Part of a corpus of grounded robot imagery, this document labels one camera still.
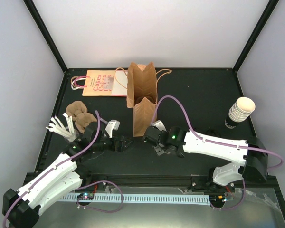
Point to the white plastic cutlery bundle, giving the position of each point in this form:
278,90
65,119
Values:
68,132

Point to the brown paper bag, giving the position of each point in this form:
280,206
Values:
142,93

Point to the perforated white metal rail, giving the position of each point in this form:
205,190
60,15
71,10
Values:
139,198

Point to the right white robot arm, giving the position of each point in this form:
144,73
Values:
243,163

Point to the stack of white paper cups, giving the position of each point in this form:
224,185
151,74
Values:
241,109

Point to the brown pulp cup carrier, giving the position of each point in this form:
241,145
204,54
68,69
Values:
80,115

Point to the printed orange paper bag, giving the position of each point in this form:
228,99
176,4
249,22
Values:
102,83

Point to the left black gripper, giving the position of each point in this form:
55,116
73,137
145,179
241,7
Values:
121,147

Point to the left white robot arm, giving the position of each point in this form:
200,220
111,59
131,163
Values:
22,208

